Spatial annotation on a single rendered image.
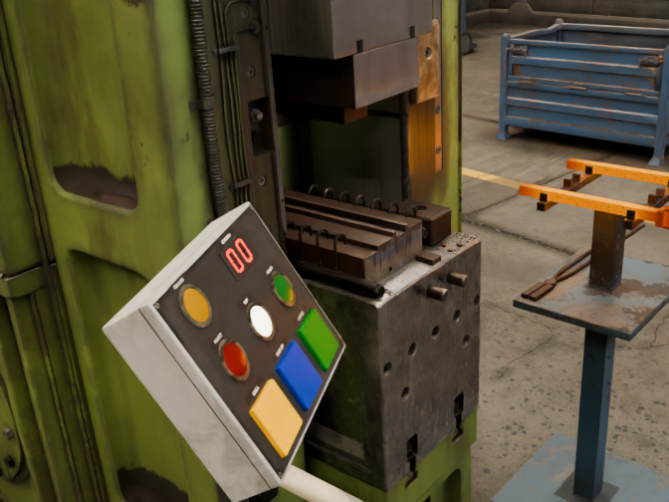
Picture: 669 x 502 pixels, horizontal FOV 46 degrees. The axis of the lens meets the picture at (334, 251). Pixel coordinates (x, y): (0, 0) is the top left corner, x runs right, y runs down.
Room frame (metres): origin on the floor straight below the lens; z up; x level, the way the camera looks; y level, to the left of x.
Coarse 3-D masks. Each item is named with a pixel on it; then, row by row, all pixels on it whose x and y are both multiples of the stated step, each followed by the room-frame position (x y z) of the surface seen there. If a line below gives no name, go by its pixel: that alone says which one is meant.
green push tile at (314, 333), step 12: (312, 312) 1.07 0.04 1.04; (312, 324) 1.05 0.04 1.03; (324, 324) 1.07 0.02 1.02; (300, 336) 1.01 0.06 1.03; (312, 336) 1.03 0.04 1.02; (324, 336) 1.05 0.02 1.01; (312, 348) 1.01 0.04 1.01; (324, 348) 1.03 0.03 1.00; (336, 348) 1.06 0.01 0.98; (324, 360) 1.01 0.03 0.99; (324, 372) 1.01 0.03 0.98
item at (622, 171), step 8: (568, 160) 1.98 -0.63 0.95; (576, 160) 1.98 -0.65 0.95; (584, 160) 1.98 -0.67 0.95; (568, 168) 1.98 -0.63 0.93; (576, 168) 1.97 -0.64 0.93; (584, 168) 1.95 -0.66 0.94; (600, 168) 1.92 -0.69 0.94; (608, 168) 1.91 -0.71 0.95; (616, 168) 1.90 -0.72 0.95; (624, 168) 1.89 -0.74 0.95; (632, 168) 1.89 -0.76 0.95; (640, 168) 1.88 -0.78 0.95; (616, 176) 1.90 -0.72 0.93; (624, 176) 1.88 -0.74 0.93; (632, 176) 1.87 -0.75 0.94; (640, 176) 1.86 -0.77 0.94; (648, 176) 1.84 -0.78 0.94; (656, 176) 1.83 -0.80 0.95; (664, 176) 1.82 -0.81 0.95; (664, 184) 1.82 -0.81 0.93
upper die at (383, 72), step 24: (384, 48) 1.46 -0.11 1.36; (408, 48) 1.51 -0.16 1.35; (288, 72) 1.49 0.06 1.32; (312, 72) 1.45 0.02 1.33; (336, 72) 1.41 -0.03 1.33; (360, 72) 1.40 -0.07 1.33; (384, 72) 1.45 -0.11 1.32; (408, 72) 1.51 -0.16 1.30; (288, 96) 1.49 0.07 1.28; (312, 96) 1.45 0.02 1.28; (336, 96) 1.41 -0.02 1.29; (360, 96) 1.40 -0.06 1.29; (384, 96) 1.45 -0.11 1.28
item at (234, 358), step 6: (228, 348) 0.87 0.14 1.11; (234, 348) 0.88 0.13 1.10; (228, 354) 0.86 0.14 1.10; (234, 354) 0.87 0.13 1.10; (240, 354) 0.88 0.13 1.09; (228, 360) 0.85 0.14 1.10; (234, 360) 0.86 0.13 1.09; (240, 360) 0.87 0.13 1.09; (228, 366) 0.85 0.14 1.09; (234, 366) 0.85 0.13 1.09; (240, 366) 0.86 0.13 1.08; (246, 366) 0.87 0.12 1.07; (234, 372) 0.85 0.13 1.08; (240, 372) 0.86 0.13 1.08
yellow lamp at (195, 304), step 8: (184, 296) 0.87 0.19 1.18; (192, 296) 0.88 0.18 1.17; (200, 296) 0.89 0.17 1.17; (184, 304) 0.86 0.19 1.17; (192, 304) 0.87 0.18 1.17; (200, 304) 0.88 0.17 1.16; (192, 312) 0.86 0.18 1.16; (200, 312) 0.87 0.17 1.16; (208, 312) 0.89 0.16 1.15; (200, 320) 0.86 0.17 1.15
